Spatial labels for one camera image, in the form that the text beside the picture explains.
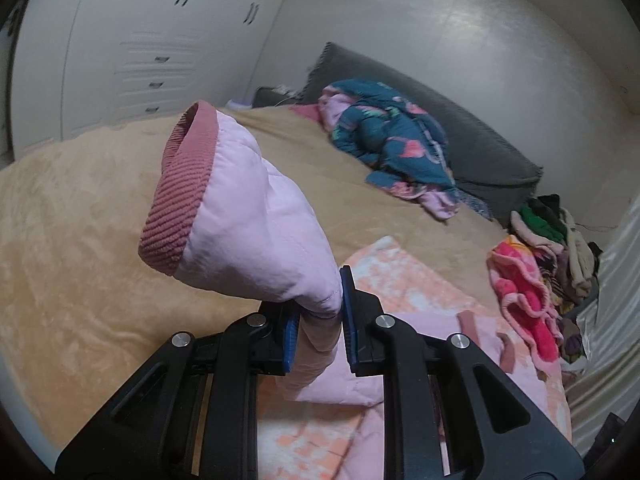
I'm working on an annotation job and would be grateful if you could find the pink quilted jacket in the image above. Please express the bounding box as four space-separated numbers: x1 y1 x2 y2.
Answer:
136 100 532 480

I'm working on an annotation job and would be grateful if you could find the bag of clothes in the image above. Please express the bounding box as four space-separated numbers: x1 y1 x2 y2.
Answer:
558 318 588 375

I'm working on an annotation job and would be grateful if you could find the pile of folded clothes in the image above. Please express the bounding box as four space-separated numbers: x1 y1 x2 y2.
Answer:
509 194 603 321

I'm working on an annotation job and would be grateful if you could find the orange plaid blanket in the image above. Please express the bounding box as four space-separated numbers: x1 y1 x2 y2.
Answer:
258 236 572 479

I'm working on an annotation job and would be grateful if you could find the cream satin curtain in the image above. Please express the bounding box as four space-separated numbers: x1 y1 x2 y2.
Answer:
566 203 639 454

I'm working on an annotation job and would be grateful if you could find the tan bedspread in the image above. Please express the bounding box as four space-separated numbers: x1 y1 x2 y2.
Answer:
1 107 504 448

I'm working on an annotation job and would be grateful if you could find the hot pink fleece garment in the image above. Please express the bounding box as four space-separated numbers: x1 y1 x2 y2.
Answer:
487 235 563 377

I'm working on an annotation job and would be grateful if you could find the dark grey headboard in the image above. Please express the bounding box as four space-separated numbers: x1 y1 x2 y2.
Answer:
299 41 546 224

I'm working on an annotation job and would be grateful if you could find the blue flamingo duvet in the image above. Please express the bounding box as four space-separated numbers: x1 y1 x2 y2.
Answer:
318 79 460 221

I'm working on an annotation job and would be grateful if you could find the white wardrobe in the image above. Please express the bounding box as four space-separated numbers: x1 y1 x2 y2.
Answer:
10 0 283 157

